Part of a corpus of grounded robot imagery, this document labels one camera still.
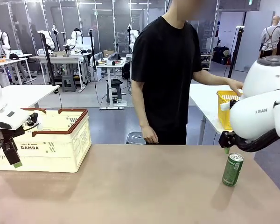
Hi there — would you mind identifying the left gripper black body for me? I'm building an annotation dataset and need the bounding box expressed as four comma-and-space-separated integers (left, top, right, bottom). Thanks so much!
0, 127, 25, 143

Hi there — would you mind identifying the green drink can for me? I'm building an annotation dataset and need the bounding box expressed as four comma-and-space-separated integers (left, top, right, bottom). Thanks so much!
222, 153, 245, 187

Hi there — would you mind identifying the person's left forearm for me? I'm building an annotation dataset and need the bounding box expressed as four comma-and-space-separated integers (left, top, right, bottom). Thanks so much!
196, 70, 231, 89

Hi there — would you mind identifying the person's right forearm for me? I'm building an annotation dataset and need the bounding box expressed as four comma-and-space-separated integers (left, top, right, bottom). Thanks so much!
137, 102, 153, 128

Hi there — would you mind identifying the yellow plastic shopping basket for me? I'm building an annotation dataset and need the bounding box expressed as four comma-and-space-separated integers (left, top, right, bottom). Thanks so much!
216, 90, 245, 131

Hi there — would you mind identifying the cream shopping basket brown rim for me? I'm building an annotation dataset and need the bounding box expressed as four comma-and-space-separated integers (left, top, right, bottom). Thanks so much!
0, 107, 92, 173

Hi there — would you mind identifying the person's left hand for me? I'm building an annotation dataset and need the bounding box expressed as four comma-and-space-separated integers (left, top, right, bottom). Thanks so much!
226, 78, 245, 96

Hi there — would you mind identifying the person's right hand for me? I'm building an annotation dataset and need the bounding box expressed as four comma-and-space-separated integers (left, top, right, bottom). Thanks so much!
141, 125, 159, 145

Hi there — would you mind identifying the white background workbench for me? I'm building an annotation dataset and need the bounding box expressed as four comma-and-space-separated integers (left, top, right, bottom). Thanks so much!
0, 53, 36, 85
30, 52, 96, 91

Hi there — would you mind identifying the grey step stool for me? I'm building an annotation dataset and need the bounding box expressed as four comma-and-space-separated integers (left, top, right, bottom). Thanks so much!
61, 74, 77, 93

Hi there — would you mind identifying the white shoe rack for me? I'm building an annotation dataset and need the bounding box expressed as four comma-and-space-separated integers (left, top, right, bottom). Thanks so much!
200, 53, 212, 72

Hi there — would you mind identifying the black bags pile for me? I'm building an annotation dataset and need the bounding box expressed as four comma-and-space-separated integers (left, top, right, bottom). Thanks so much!
213, 46, 231, 65

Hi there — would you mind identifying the black tripod pole white top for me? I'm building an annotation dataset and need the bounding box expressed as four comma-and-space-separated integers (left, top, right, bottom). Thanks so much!
37, 29, 57, 86
227, 26, 245, 79

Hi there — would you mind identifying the person in black t-shirt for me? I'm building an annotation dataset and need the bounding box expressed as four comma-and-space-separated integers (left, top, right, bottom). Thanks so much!
131, 0, 203, 145

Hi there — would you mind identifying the mannequin with grey apron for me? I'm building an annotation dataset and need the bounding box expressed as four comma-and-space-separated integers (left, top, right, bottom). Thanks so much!
259, 15, 280, 59

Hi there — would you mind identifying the thin black stand pole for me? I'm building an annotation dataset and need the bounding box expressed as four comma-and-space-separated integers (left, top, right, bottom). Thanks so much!
88, 29, 96, 82

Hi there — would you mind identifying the white standing desk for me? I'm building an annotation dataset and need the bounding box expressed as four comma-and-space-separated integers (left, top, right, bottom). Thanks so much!
96, 57, 132, 110

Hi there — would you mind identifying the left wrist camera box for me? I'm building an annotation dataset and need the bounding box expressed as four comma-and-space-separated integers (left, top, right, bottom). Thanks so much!
25, 112, 42, 128

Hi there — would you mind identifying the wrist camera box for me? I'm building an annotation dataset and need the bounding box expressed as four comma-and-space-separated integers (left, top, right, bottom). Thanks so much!
220, 99, 238, 112
25, 112, 42, 128

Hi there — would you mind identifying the right arm black cable sleeve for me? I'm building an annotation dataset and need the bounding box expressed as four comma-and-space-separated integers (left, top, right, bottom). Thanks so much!
233, 127, 280, 153

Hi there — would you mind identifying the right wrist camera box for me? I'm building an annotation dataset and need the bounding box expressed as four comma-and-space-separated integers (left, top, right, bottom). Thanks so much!
220, 99, 238, 112

